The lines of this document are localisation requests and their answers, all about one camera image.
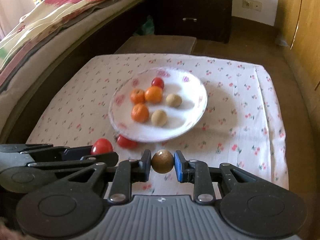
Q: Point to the cherry print tablecloth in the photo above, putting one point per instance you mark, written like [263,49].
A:
[241,125]

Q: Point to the white floral plate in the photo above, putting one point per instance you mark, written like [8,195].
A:
[180,120]

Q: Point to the small mandarin orange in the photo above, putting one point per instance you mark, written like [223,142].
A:
[140,113]

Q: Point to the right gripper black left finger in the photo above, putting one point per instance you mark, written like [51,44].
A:
[127,173]

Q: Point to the floral bed blanket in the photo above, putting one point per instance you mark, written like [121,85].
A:
[42,21]

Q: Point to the wall power socket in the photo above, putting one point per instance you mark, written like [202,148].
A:
[252,4]

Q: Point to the wooden wardrobe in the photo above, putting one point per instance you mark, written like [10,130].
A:
[298,21]

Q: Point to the red tomato with stem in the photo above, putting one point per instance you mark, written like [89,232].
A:
[123,142]

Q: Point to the beige round fruit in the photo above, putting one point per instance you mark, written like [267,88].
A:
[159,118]

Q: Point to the beige longan fruit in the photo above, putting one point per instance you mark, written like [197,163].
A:
[173,100]

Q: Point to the brown wooden stool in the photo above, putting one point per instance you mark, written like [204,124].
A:
[159,44]

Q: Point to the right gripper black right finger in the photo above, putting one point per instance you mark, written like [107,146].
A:
[197,173]

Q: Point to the brown round fruit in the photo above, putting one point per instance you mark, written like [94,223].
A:
[162,161]

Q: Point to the large orange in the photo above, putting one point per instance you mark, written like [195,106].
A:
[153,94]

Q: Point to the dark wooden nightstand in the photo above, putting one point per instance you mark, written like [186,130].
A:
[202,19]

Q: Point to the red cherry tomato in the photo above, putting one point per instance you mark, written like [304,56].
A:
[158,82]

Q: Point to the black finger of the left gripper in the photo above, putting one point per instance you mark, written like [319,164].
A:
[72,152]
[109,159]

